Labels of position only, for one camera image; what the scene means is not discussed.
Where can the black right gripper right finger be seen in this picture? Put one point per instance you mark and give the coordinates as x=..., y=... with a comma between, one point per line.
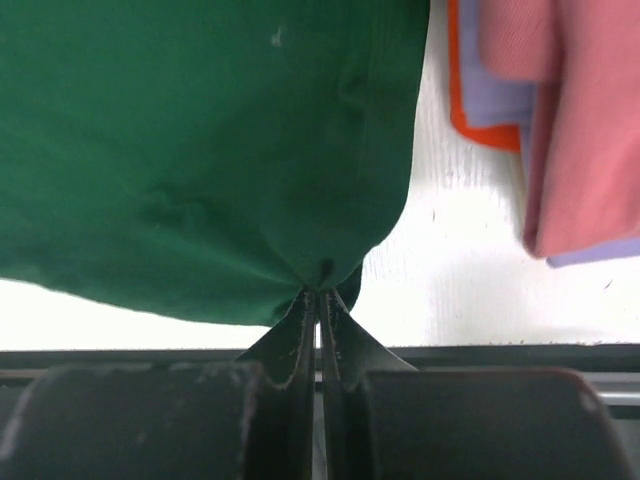
x=386, y=419

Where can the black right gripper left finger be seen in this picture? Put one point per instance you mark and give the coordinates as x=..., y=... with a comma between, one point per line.
x=250, y=418

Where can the dark green t shirt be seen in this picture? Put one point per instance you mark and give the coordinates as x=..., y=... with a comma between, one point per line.
x=204, y=160

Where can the pink folded t shirt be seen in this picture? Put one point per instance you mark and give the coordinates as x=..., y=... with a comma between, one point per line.
x=583, y=57

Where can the orange folded t shirt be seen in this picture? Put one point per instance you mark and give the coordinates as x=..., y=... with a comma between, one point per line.
x=502, y=137

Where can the lavender folded t shirt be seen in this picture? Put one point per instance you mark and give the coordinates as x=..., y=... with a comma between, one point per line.
x=489, y=100

